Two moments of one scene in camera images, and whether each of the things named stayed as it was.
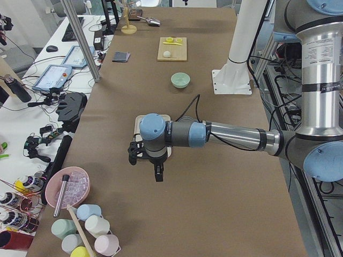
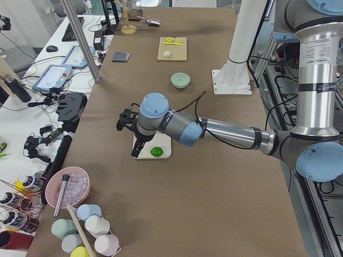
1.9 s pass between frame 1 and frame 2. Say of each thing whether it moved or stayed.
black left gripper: moved
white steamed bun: stayed
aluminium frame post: stayed
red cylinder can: stayed
